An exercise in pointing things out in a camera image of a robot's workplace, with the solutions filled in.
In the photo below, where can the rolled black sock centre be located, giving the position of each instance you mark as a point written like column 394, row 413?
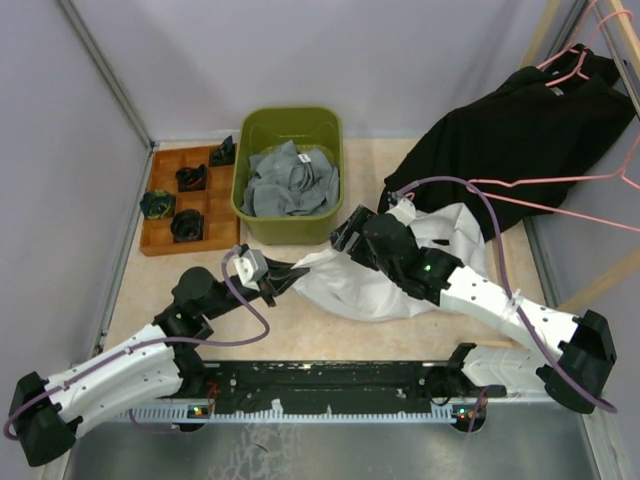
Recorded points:
column 191, row 179

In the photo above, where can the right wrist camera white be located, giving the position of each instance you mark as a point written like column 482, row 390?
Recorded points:
column 404, row 211

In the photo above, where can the rolled black sock bottom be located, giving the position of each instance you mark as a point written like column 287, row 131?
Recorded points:
column 187, row 226

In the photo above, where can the orange wooden compartment tray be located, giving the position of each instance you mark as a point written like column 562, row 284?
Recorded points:
column 221, row 225

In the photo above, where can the white cable duct strip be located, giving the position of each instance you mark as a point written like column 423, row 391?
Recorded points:
column 196, row 414

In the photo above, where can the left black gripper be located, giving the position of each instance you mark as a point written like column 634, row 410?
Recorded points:
column 278, row 279

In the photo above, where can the pink hanger of grey shirt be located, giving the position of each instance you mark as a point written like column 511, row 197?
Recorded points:
column 548, row 194

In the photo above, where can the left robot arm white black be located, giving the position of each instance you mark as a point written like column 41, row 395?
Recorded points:
column 48, row 415

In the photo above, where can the black shirt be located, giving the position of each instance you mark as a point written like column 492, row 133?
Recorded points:
column 521, row 130

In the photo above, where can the pink hanger of black shirt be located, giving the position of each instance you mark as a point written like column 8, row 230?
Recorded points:
column 581, row 53

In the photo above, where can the rolled dark sock green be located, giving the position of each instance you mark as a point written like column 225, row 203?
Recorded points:
column 157, row 204

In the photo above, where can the rolled black sock top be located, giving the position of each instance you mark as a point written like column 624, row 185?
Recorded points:
column 224, row 154

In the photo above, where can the green plastic basket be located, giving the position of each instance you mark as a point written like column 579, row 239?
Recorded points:
column 308, row 127

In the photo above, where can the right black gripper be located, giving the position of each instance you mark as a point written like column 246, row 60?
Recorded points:
column 340, row 237

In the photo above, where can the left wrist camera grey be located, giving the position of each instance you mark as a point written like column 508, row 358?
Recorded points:
column 251, row 266

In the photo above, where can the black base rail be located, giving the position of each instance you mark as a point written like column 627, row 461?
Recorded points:
column 318, row 387

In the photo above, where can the grey shirt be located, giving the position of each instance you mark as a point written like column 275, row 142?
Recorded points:
column 286, row 182

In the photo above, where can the wooden clothes rack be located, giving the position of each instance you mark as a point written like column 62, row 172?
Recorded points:
column 587, row 255

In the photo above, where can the white shirt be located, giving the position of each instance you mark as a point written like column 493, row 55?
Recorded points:
column 342, row 287

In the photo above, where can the rolled black sock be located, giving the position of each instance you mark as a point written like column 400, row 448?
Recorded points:
column 224, row 154
column 191, row 179
column 187, row 226

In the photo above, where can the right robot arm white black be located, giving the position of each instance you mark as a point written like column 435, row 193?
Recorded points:
column 566, row 356

